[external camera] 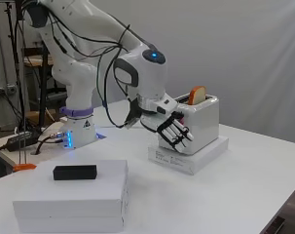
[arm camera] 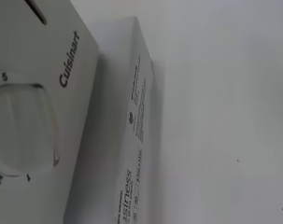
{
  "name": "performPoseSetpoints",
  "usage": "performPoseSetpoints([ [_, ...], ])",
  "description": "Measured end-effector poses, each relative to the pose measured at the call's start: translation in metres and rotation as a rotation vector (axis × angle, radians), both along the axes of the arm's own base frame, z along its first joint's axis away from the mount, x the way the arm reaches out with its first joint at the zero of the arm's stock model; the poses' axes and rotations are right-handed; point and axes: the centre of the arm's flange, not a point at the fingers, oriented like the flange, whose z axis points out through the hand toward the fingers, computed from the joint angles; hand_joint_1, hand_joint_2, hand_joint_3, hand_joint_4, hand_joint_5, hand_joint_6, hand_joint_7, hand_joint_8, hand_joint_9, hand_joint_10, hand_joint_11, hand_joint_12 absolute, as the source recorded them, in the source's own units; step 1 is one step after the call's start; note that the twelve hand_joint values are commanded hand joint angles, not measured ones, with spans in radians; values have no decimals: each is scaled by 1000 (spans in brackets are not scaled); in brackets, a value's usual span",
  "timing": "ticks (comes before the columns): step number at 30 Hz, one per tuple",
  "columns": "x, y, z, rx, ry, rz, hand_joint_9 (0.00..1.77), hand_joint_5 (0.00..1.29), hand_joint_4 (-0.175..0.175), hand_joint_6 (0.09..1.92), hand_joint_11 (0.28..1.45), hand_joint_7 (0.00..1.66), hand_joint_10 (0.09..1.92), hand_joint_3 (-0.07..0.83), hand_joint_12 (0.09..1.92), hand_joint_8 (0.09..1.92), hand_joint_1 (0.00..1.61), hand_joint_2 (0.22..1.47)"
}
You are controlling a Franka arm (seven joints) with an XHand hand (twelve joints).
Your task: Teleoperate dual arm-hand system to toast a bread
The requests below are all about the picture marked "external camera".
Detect white flat box with print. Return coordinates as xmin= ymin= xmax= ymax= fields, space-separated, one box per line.
xmin=146 ymin=136 xmax=230 ymax=176

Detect toast slice with orange crust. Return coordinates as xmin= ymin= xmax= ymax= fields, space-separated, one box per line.
xmin=188 ymin=85 xmax=207 ymax=106

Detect steel toaster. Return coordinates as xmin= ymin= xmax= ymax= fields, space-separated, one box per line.
xmin=157 ymin=92 xmax=220 ymax=156

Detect green cable with blue tip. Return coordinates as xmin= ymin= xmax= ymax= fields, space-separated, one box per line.
xmin=95 ymin=45 xmax=122 ymax=110

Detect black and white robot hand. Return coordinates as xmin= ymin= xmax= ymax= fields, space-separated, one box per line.
xmin=139 ymin=92 xmax=196 ymax=154

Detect wooden shelf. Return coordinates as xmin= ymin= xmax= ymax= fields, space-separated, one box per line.
xmin=23 ymin=47 xmax=70 ymax=130

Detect white hanging sheet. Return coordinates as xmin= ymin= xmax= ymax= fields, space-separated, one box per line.
xmin=88 ymin=0 xmax=295 ymax=145

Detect grey wall outlet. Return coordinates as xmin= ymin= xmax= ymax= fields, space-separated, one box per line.
xmin=0 ymin=84 xmax=18 ymax=96

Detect black power strip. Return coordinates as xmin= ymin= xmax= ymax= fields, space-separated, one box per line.
xmin=5 ymin=131 xmax=42 ymax=153

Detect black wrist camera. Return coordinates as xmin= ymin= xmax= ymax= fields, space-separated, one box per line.
xmin=125 ymin=97 xmax=143 ymax=130

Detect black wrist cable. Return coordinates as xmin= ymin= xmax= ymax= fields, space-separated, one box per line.
xmin=101 ymin=22 xmax=155 ymax=130

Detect black block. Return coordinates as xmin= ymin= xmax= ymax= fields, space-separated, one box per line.
xmin=53 ymin=164 xmax=98 ymax=181

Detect black stand pole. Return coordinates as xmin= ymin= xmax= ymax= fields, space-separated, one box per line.
xmin=3 ymin=0 xmax=30 ymax=165

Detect orange clamp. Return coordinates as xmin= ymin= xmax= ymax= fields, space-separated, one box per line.
xmin=12 ymin=163 xmax=38 ymax=174

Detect white toaster cable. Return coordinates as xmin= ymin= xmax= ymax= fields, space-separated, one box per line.
xmin=96 ymin=124 xmax=155 ymax=135

